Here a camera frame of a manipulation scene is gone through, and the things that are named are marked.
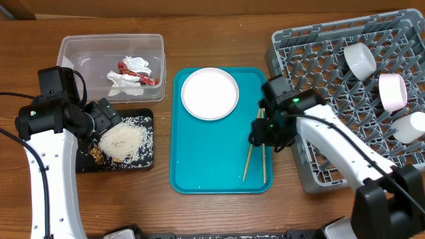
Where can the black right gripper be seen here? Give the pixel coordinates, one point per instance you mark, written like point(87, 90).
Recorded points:
point(263, 134)

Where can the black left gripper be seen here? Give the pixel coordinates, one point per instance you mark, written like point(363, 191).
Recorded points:
point(106, 117)

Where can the wooden chopstick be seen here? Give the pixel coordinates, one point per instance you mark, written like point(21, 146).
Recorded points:
point(263, 153)
point(249, 152)

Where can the white tissue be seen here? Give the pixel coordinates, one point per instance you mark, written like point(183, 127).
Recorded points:
point(124, 80)
point(137, 65)

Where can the brown food scrap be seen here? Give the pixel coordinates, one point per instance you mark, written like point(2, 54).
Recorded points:
point(97, 154)

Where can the white rice pile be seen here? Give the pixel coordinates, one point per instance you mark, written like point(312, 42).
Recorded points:
point(128, 145)

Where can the red snack wrapper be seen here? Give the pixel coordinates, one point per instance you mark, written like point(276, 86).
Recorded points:
point(143, 79)

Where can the white round plate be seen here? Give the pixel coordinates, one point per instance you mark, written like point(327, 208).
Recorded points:
point(210, 94)

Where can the grey bowl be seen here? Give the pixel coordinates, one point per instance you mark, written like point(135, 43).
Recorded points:
point(360, 60)

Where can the white bowl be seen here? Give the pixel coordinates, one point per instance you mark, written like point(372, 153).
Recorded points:
point(392, 92)

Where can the white cup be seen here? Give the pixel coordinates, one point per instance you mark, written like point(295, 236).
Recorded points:
point(409, 128)

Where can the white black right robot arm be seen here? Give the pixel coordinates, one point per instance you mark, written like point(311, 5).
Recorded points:
point(389, 200)

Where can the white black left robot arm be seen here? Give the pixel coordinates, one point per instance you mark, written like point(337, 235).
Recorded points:
point(50, 129)

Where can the grey dishwasher rack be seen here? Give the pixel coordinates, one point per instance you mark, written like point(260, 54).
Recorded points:
point(311, 57)

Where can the black plastic tray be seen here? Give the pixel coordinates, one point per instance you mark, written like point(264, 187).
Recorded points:
point(85, 162)

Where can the clear plastic bin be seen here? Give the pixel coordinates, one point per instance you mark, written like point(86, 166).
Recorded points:
point(97, 56)

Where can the teal serving tray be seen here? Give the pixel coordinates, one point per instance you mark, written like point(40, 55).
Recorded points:
point(209, 157)

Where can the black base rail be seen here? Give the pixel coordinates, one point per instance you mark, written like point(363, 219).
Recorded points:
point(134, 231)

